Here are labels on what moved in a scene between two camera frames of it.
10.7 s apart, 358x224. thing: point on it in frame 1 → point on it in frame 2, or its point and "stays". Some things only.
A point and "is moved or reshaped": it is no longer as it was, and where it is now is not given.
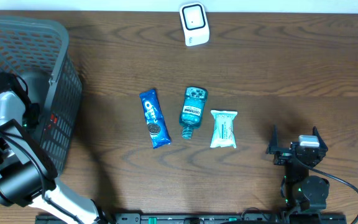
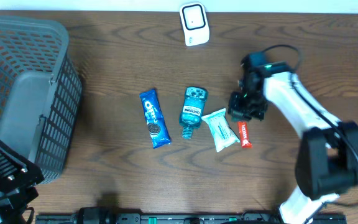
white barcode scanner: x=195 y=23 stays
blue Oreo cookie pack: x=158 y=132 stays
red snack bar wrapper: x=52 y=118 → x=243 y=130
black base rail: x=201 y=218 stays
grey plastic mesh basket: x=37 y=51 stays
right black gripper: x=284 y=154 → x=237 y=112
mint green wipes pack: x=224 y=132 is moved or reshaped
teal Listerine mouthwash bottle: x=191 y=111 stays
